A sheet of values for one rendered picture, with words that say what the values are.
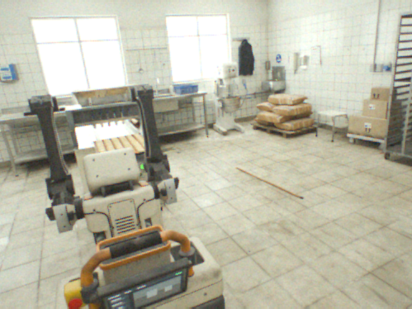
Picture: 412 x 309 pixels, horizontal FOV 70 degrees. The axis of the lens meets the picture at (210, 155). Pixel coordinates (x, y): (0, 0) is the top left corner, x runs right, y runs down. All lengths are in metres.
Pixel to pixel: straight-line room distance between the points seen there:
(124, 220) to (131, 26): 5.08
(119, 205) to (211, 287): 0.47
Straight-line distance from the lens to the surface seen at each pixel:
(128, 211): 1.24
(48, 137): 1.38
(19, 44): 5.88
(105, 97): 2.77
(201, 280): 1.06
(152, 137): 1.40
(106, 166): 1.24
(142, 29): 6.08
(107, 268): 1.00
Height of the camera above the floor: 1.50
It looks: 18 degrees down
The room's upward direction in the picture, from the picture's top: 5 degrees counter-clockwise
